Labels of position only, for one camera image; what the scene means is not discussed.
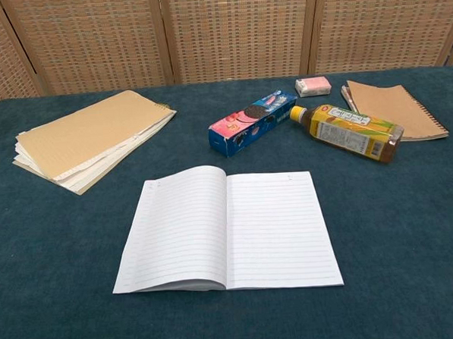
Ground blue Oreo cookie box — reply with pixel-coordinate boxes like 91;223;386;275
206;89;302;160

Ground pink white eraser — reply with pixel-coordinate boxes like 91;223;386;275
294;75;334;99

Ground white lined notebook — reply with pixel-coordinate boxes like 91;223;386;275
105;158;345;299

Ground dark teal table cloth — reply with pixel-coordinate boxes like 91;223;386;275
0;64;453;339

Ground tan kraft notebook stack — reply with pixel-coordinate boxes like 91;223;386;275
8;87;182;199

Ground woven rattan folding screen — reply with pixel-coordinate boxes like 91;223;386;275
0;0;453;109

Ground brown spiral bound notebook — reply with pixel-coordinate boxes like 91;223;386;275
339;74;451;146

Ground yellow label tea bottle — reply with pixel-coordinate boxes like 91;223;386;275
288;99;407;170

